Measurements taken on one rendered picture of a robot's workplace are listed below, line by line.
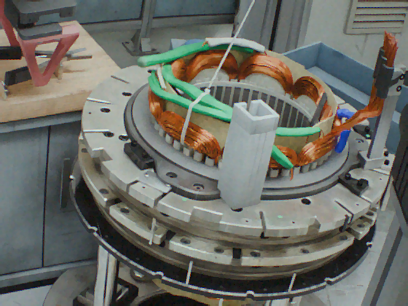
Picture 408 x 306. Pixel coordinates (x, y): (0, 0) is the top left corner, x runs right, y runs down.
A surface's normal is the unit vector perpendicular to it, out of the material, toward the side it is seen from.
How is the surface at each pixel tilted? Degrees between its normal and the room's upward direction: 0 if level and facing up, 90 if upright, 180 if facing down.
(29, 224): 90
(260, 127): 90
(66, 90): 0
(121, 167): 0
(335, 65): 90
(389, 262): 90
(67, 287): 0
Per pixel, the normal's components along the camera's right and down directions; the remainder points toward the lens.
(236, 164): -0.84, 0.16
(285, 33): -0.18, 0.49
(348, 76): -0.66, 0.30
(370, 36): 0.43, 0.54
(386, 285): -0.99, -0.12
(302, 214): 0.15, -0.84
